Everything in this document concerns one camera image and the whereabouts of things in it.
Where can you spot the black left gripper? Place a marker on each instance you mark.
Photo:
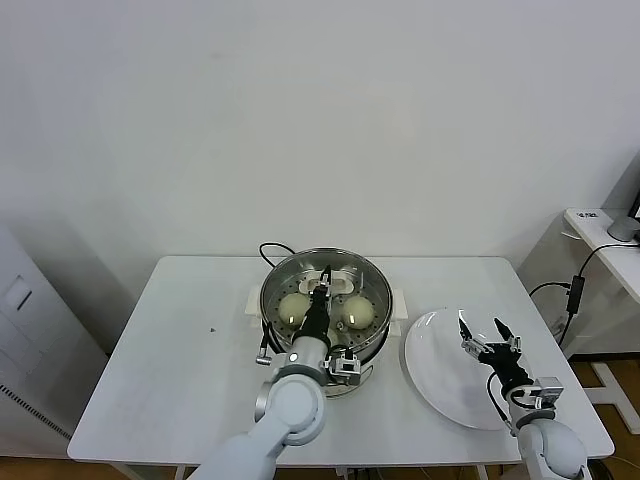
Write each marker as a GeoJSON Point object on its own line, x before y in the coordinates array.
{"type": "Point", "coordinates": [317, 320]}

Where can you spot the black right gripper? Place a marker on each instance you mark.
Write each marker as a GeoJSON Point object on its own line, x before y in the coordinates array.
{"type": "Point", "coordinates": [505, 365]}

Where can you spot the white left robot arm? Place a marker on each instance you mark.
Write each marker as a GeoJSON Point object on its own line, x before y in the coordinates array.
{"type": "Point", "coordinates": [290, 410]}

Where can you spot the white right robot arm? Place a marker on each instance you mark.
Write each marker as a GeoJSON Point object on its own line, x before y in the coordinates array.
{"type": "Point", "coordinates": [550, 445]}

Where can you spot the perforated steel steamer basket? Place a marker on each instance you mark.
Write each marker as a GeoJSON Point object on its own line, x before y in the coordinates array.
{"type": "Point", "coordinates": [386, 300]}

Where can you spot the white round plate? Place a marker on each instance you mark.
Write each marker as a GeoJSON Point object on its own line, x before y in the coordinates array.
{"type": "Point", "coordinates": [440, 370]}

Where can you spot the small black white label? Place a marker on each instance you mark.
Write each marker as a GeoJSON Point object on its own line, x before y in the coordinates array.
{"type": "Point", "coordinates": [586, 215]}

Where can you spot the grey monitor stand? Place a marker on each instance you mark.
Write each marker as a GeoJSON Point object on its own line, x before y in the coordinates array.
{"type": "Point", "coordinates": [620, 230]}

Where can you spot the grey computer monitor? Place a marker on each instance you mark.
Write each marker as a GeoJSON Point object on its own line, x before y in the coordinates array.
{"type": "Point", "coordinates": [625, 190]}

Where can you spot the white cabinet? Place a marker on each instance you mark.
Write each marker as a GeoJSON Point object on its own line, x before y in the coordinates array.
{"type": "Point", "coordinates": [30, 325]}

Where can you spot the white wall socket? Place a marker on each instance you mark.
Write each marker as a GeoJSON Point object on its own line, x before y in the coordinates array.
{"type": "Point", "coordinates": [559, 327]}

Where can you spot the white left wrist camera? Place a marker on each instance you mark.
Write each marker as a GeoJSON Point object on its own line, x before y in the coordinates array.
{"type": "Point", "coordinates": [345, 367]}

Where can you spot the white desk foot frame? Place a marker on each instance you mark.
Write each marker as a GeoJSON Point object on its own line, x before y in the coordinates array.
{"type": "Point", "coordinates": [612, 390]}

